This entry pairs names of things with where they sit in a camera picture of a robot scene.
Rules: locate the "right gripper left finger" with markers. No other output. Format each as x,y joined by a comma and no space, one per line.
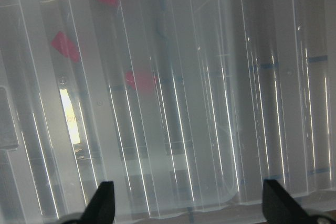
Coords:
100,209

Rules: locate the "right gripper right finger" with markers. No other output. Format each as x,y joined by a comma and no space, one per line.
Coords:
279,207

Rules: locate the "clear plastic box lid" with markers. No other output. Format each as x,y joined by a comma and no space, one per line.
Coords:
245,92

